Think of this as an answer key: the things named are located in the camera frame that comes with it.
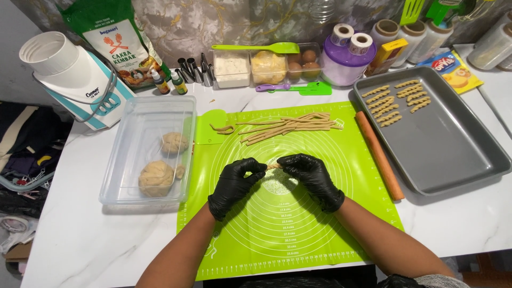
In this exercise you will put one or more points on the patterned tape roll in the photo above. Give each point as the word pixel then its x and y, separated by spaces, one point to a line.
pixel 342 34
pixel 360 44

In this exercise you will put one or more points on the long green silicone spatula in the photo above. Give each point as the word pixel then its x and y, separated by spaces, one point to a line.
pixel 276 47

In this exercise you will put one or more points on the green slotted turner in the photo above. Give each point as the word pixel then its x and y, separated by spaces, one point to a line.
pixel 412 12

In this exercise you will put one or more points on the person's right hand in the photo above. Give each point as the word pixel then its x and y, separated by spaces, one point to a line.
pixel 314 180

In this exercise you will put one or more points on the person's left hand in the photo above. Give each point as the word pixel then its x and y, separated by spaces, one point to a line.
pixel 230 186

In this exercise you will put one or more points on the short twisted dough piece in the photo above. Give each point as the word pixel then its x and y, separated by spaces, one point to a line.
pixel 273 166

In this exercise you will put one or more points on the clear tub of yellow butter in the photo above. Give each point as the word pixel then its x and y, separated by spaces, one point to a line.
pixel 268 68

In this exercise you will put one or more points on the green and white flour bag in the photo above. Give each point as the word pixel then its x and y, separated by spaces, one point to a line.
pixel 120 44

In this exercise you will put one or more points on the pile of long dough strips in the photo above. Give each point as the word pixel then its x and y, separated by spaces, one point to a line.
pixel 288 126

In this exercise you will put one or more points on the rows of twisted dough sticks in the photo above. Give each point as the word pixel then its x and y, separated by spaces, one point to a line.
pixel 386 106

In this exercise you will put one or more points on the green plastic kitchen tool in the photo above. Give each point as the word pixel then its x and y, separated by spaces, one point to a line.
pixel 440 8

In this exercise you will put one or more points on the brown food colouring bottle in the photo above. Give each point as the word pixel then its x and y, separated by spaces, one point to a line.
pixel 161 84

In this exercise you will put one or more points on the yellow and red carton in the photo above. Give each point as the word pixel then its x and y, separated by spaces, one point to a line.
pixel 386 58

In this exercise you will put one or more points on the clear plastic bottle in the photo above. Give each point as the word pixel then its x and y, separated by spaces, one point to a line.
pixel 322 10

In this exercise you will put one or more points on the clear tub of white flour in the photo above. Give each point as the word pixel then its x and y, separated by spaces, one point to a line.
pixel 232 70

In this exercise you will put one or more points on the green plastic dough scraper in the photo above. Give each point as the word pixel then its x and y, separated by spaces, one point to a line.
pixel 208 128

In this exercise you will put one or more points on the purple silicone spatula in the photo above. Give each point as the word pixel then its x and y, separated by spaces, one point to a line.
pixel 272 87

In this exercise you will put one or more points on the medium dough ball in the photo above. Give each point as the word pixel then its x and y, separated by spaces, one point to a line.
pixel 175 143

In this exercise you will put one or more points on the clear plastic storage box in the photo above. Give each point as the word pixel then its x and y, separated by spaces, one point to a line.
pixel 136 152

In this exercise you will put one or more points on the brown egg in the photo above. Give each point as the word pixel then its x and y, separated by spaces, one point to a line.
pixel 295 71
pixel 294 59
pixel 309 56
pixel 311 70

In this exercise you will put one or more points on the green food colouring bottle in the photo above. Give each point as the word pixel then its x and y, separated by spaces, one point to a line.
pixel 179 83

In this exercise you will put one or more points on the group of metal piping nozzles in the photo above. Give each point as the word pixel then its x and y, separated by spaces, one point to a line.
pixel 196 72

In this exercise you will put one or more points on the curled dough strip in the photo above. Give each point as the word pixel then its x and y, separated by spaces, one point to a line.
pixel 224 129

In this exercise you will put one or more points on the person's grey sleeve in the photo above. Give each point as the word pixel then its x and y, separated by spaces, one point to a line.
pixel 436 282

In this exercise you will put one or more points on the green silicone baking mat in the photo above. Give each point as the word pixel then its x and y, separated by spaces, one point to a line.
pixel 288 224

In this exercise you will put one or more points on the blue and yellow food packet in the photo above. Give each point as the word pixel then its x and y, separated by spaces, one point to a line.
pixel 452 70

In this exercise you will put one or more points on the wooden rolling pin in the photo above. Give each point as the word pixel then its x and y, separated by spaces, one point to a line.
pixel 380 156

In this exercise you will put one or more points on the short green silicone spatula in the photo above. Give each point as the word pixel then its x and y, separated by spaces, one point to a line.
pixel 316 88

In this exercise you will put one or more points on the small dough lump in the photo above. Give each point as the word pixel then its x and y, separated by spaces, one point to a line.
pixel 180 171

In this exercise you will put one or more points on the large dough ball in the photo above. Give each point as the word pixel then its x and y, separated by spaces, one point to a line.
pixel 156 179

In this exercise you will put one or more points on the heap of clothes and bags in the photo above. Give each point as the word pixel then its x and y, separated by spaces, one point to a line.
pixel 28 160

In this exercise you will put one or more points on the purple lidded plastic container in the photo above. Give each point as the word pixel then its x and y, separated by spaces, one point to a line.
pixel 344 66

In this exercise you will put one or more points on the clear plastic wrap roll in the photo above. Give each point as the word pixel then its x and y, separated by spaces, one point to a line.
pixel 430 42
pixel 492 48
pixel 384 32
pixel 412 40

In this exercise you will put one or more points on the clear tub of eggs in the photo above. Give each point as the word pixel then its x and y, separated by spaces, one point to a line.
pixel 316 74

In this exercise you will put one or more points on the grey metal baking tray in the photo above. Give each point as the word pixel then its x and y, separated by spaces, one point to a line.
pixel 444 148

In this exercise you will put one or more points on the white and blue kitchen appliance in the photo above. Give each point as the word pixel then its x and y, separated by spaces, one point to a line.
pixel 72 80

